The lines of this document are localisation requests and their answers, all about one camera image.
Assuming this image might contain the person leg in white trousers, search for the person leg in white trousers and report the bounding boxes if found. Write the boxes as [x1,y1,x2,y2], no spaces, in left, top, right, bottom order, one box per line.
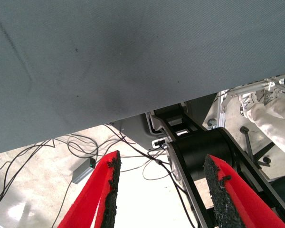
[246,96,285,154]

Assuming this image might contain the aluminium profile frame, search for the aluminium profile frame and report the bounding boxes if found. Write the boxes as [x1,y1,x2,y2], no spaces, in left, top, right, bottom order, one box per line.
[215,75,285,129]

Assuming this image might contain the black floor cable with connector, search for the black floor cable with connector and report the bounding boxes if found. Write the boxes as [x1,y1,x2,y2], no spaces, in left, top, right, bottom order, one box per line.
[104,123,198,228]

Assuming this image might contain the black chair base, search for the black chair base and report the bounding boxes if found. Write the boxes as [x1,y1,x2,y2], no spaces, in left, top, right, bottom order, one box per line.
[239,126,272,168]

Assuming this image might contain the white sneaker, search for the white sneaker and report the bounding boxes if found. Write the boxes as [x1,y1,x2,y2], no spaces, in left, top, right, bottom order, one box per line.
[238,92,259,119]

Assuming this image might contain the dark grey table cloth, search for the dark grey table cloth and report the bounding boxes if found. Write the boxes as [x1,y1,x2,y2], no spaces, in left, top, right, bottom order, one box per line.
[0,0,285,156]

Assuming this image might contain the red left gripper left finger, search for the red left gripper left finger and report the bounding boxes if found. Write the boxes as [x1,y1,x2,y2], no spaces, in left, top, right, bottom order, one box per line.
[57,150,122,228]

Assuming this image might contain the small grey electronics box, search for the small grey electronics box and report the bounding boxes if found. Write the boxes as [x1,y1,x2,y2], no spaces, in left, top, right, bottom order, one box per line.
[71,157,97,185]

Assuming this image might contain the white connector socket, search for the white connector socket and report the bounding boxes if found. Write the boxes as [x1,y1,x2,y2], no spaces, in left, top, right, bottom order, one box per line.
[151,137,169,148]

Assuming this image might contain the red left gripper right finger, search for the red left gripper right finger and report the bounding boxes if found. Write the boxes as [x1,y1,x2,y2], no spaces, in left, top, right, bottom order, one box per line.
[203,154,285,228]

